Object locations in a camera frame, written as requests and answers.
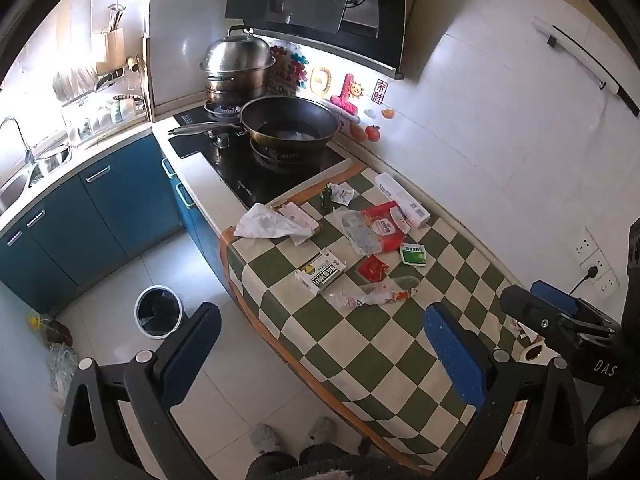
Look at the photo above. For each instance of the black gas stove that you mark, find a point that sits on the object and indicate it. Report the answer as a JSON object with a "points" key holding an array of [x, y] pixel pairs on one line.
{"points": [[250, 180]]}

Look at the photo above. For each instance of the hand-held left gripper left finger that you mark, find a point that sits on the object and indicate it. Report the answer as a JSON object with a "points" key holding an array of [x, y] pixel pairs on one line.
{"points": [[192, 355]]}

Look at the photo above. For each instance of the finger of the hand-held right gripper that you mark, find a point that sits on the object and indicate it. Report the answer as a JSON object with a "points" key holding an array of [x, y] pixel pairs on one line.
{"points": [[545, 321], [557, 294]]}

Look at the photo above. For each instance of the red white snack bag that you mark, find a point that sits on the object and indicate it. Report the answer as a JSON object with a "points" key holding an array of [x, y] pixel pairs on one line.
{"points": [[387, 225]]}

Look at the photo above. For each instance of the pink flat box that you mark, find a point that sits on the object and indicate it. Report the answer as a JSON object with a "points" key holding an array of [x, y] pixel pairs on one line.
{"points": [[302, 217]]}

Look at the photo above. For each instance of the crumpled white tissue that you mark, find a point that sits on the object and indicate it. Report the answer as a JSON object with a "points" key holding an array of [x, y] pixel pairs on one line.
{"points": [[260, 222]]}

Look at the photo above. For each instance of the steel sink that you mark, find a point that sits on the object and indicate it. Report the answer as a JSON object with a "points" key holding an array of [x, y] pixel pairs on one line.
{"points": [[12, 190]]}

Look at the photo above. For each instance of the narrow blue kitchen cabinet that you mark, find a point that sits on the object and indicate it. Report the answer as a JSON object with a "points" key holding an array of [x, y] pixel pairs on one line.
{"points": [[197, 220]]}

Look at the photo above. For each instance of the white wall knife rail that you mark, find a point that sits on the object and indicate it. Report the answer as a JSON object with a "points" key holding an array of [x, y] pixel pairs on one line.
{"points": [[575, 47]]}

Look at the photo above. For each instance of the green white checkered tablecloth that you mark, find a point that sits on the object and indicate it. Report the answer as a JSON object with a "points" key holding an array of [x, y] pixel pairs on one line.
{"points": [[400, 350]]}

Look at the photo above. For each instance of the metal bowl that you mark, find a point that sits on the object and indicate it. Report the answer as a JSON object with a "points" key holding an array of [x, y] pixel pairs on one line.
{"points": [[50, 157]]}

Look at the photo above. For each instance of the pile of clear plastic bags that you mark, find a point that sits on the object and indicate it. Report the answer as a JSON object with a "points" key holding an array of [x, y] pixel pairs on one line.
{"points": [[62, 367]]}

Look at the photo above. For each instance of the white wall outlet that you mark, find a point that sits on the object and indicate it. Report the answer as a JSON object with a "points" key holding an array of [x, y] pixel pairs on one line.
{"points": [[584, 244], [590, 260], [609, 282]]}

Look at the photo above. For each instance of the small white packet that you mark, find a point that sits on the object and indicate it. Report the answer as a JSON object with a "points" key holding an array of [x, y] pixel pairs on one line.
{"points": [[343, 194]]}

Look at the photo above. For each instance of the grey fuzzy slipper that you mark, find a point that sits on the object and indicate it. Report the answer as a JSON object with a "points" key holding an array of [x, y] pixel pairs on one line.
{"points": [[265, 440], [324, 431]]}

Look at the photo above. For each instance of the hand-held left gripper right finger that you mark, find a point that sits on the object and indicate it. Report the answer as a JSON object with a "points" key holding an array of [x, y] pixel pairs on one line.
{"points": [[457, 355]]}

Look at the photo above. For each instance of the stainless steel steamer pot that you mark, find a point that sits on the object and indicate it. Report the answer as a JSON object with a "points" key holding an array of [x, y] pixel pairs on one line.
{"points": [[237, 67]]}

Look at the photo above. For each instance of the clear plastic bag blue print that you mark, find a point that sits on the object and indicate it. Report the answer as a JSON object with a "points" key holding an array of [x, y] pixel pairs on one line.
{"points": [[357, 232]]}

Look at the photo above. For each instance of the long blue kitchen cabinet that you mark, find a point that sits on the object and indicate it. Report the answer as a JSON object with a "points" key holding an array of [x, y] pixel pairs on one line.
{"points": [[100, 210]]}

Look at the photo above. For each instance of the wall utensil holder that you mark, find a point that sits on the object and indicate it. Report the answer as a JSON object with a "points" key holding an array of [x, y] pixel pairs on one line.
{"points": [[112, 40]]}

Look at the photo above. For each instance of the colourful wall stickers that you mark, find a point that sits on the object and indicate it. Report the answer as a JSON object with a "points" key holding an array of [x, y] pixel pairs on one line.
{"points": [[320, 82]]}

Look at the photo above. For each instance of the dish rack with dishes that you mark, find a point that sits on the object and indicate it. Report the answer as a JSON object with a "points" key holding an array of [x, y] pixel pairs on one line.
{"points": [[95, 97]]}

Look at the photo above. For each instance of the small green figure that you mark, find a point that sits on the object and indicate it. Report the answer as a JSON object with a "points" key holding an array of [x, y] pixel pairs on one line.
{"points": [[326, 197]]}

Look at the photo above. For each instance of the clear crumpled plastic wrapper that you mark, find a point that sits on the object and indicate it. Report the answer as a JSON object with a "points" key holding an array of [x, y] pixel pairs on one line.
{"points": [[372, 294]]}

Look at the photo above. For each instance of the red sachet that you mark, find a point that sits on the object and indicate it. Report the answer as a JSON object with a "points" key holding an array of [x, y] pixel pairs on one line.
{"points": [[372, 267]]}

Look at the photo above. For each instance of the white toothpaste box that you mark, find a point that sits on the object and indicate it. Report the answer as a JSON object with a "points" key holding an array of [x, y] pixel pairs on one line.
{"points": [[402, 200]]}

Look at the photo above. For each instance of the chrome faucet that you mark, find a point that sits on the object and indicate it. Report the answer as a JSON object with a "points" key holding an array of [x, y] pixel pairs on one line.
{"points": [[20, 135]]}

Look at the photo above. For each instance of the person's right forearm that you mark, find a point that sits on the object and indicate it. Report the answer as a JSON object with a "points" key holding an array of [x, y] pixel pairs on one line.
{"points": [[615, 430]]}

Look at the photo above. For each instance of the black white trash can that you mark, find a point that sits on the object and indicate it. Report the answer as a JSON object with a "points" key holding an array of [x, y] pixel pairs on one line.
{"points": [[160, 310]]}

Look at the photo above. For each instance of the person's dark trousers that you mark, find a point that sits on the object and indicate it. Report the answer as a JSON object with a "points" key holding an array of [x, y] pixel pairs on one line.
{"points": [[320, 465]]}

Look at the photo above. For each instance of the green white sachet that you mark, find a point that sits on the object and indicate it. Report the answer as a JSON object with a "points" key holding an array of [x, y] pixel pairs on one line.
{"points": [[412, 255]]}

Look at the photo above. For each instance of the yellow cap oil bottle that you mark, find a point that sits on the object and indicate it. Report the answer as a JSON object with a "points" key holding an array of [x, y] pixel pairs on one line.
{"points": [[50, 330]]}

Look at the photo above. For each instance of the green white medicine box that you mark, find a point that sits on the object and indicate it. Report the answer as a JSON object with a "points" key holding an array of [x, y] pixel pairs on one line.
{"points": [[320, 271]]}

